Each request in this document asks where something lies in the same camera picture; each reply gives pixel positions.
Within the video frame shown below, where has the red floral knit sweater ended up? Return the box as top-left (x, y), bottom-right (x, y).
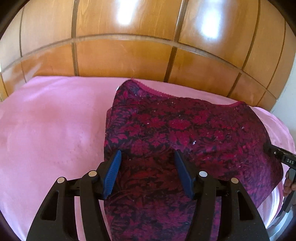
top-left (104, 80), bottom-right (283, 240)

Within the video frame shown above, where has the person's right hand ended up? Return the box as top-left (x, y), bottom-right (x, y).
top-left (283, 171), bottom-right (296, 197)

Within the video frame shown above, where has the pink bedspread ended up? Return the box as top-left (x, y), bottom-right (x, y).
top-left (0, 75), bottom-right (296, 241)

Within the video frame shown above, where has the wooden panel headboard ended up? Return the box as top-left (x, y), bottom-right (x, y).
top-left (1, 1), bottom-right (295, 110)

